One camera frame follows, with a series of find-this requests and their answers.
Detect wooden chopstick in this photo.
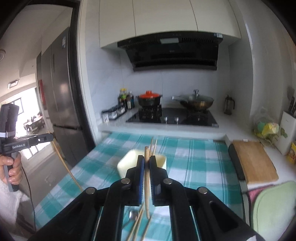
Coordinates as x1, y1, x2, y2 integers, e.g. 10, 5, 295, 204
144, 146, 150, 219
126, 204, 144, 241
51, 140, 84, 192

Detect person's left hand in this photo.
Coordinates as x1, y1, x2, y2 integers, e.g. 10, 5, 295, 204
0, 153, 23, 185

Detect metal spoon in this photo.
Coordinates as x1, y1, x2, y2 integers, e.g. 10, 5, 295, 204
122, 210, 139, 230

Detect wooden chopstick on cloth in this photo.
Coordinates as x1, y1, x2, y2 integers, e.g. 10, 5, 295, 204
126, 204, 144, 241

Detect teal checkered tablecloth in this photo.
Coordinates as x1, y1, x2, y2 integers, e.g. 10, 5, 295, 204
35, 133, 244, 228

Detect stainless steel refrigerator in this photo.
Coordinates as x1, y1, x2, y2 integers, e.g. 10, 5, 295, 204
41, 28, 88, 168

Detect cream utensil holder box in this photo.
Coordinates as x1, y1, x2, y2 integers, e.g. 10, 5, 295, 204
117, 149, 167, 179

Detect small white spice jar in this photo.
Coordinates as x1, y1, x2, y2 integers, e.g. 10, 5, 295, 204
101, 110, 109, 123

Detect wooden cutting board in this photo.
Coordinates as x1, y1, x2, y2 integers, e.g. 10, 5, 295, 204
228, 140, 279, 185

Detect light green cutting board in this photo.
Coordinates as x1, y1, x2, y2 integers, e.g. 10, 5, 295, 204
252, 181, 295, 240

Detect spice rack with jars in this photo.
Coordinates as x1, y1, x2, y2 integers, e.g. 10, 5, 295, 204
107, 104, 126, 121

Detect black gas stove top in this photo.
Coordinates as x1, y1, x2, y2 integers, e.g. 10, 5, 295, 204
126, 106, 219, 128

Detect sauce bottles group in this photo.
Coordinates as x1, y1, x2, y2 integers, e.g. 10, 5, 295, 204
118, 88, 135, 110

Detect plastic bag with yellow items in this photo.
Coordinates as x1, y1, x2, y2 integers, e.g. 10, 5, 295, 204
253, 107, 287, 146

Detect yellow cup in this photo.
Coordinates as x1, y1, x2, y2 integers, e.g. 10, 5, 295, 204
287, 141, 296, 165

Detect wok with glass lid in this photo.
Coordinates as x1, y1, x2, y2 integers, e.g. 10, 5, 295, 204
171, 89, 214, 111

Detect glass french press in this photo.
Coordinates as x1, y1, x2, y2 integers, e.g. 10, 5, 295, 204
223, 95, 235, 115

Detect white knife block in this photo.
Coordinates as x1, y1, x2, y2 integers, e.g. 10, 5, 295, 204
275, 111, 296, 156

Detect black pot red lid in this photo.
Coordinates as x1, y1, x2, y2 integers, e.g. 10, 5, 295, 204
137, 90, 162, 108

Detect white upper cabinets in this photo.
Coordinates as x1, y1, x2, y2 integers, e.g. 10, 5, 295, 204
99, 1, 241, 48

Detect black range hood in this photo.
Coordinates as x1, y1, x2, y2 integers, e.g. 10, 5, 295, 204
117, 31, 223, 71

